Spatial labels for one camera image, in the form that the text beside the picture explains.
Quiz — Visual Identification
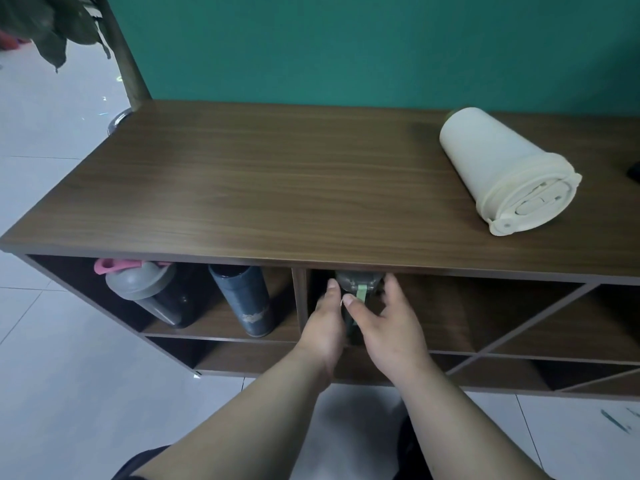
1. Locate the grey-lidded shaker bottle pink loop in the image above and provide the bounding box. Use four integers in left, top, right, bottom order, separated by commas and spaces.
94, 258, 202, 329

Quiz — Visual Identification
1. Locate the green leafy plant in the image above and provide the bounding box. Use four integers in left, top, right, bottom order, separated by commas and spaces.
0, 0, 112, 73

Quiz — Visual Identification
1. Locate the chrome round base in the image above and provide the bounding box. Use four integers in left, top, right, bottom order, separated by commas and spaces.
107, 108, 135, 138

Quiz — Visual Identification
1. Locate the person's right forearm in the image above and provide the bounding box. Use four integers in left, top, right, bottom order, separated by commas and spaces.
384, 363, 553, 480

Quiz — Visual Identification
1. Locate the person's left forearm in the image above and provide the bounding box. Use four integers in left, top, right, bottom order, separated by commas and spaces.
131, 349, 335, 480

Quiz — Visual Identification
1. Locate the brown wooden shelf cabinet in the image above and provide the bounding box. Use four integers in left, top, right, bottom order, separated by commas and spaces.
0, 99, 640, 398

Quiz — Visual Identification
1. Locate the dark green water bottle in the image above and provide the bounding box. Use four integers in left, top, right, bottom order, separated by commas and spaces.
334, 271, 387, 347

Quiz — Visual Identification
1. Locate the cream lidded tumbler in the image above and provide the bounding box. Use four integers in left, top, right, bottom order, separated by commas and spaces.
439, 107, 584, 237

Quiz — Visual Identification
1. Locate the person's left hand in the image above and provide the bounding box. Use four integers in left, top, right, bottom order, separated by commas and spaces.
294, 278, 348, 390

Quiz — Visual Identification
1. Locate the person's right hand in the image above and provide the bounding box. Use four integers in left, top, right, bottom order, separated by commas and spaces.
342, 273, 437, 391

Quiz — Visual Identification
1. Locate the brown wooden pole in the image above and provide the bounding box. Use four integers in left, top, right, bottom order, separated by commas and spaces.
93, 0, 153, 111

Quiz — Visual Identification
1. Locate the dark blue thermos bottle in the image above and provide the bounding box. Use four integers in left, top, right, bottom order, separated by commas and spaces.
208, 264, 277, 339

